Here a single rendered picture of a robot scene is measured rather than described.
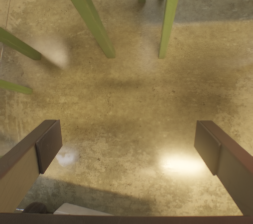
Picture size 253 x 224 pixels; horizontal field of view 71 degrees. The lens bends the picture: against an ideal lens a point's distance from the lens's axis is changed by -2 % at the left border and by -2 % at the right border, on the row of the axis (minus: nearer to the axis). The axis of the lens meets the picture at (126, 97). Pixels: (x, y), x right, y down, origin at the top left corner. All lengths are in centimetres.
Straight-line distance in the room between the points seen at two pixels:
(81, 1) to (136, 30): 47
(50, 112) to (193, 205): 79
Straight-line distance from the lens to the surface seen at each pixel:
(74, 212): 88
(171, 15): 58
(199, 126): 16
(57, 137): 17
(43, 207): 99
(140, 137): 85
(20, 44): 96
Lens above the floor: 85
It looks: 79 degrees down
